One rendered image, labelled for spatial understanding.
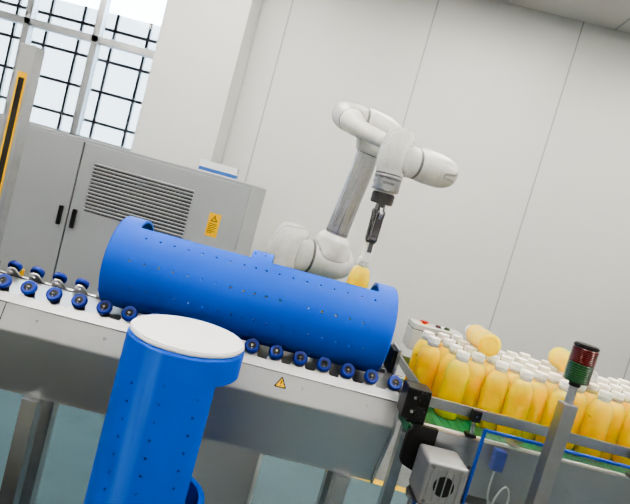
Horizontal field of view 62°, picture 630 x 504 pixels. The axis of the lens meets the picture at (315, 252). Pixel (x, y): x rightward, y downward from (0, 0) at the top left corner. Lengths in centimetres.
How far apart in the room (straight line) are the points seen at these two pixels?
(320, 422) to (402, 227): 297
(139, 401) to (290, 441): 61
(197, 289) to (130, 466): 51
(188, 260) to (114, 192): 195
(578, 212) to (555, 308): 80
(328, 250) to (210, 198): 120
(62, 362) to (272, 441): 67
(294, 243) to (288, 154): 233
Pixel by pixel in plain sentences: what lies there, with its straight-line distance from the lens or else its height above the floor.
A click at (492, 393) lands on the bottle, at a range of 174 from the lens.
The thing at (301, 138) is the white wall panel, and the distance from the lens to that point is 449.
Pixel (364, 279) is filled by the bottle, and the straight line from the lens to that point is 171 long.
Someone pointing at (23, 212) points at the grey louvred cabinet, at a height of 90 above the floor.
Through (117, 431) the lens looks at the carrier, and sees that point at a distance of 132.
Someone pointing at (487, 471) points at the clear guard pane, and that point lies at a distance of 165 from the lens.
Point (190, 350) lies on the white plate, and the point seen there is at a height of 104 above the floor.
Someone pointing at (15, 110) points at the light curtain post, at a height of 146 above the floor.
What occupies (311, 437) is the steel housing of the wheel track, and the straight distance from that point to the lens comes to 170.
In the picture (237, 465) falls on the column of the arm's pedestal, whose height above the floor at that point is 28.
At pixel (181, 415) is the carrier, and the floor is 89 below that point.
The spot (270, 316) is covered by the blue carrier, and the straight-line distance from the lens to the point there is 155.
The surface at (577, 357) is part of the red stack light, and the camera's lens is 151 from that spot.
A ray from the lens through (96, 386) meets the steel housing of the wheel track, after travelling 175.
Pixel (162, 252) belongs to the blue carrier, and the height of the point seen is 117.
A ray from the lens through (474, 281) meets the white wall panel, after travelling 455.
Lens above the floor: 141
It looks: 5 degrees down
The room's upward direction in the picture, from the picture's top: 15 degrees clockwise
